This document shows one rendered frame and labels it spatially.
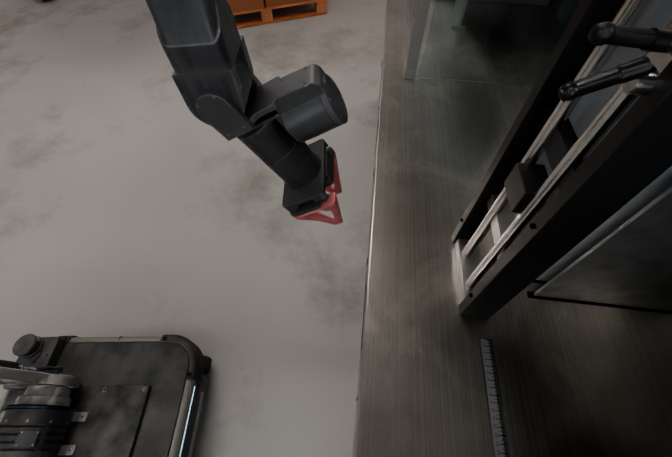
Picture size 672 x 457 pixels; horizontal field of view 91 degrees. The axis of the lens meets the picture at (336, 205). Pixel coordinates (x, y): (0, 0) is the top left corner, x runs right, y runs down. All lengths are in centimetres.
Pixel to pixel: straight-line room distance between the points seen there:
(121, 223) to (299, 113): 179
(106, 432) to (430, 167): 122
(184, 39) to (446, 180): 61
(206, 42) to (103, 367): 128
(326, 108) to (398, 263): 37
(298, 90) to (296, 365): 127
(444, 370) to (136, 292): 149
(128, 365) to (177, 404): 23
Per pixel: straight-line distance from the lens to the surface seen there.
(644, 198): 55
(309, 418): 147
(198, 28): 33
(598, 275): 65
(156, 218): 201
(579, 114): 44
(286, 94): 36
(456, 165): 83
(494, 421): 61
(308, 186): 44
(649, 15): 41
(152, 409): 136
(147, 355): 141
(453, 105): 100
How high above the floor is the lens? 147
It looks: 54 degrees down
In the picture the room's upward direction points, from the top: straight up
